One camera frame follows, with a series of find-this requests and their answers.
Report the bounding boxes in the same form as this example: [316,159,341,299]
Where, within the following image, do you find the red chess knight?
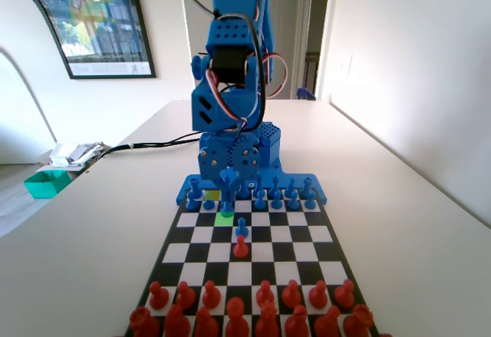
[313,305,342,337]
[163,304,192,337]

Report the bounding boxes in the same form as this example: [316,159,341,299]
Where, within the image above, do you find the black and white chessboard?
[124,190,381,337]

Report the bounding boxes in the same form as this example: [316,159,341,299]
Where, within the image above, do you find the red chess bishop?
[194,306,220,337]
[284,304,311,337]

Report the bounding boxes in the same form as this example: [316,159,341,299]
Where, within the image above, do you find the red chess pawn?
[202,279,222,310]
[148,281,170,310]
[232,234,248,259]
[255,279,275,309]
[308,279,329,310]
[176,281,196,311]
[334,278,356,309]
[282,279,302,309]

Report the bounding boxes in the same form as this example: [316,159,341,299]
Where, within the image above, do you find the black table cable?
[110,137,203,152]
[86,131,203,171]

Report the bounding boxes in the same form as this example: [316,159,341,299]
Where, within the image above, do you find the framed colourful poster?
[0,0,157,81]

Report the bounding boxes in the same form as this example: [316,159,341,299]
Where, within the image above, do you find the row of blue chess pieces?
[175,159,330,206]

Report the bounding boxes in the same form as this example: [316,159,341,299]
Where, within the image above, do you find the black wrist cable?
[186,0,266,123]

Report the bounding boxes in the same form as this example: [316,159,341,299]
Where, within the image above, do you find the white arched panel dark edge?
[0,0,58,165]

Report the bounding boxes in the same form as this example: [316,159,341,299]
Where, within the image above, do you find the green plastic box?
[23,170,72,200]

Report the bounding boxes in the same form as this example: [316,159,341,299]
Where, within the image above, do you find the red chess rook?
[129,306,161,337]
[342,303,375,337]

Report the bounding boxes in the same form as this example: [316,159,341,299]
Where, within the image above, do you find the red chess queen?
[254,300,281,337]

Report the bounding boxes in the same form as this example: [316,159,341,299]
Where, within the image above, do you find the pile of papers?
[49,143,104,167]

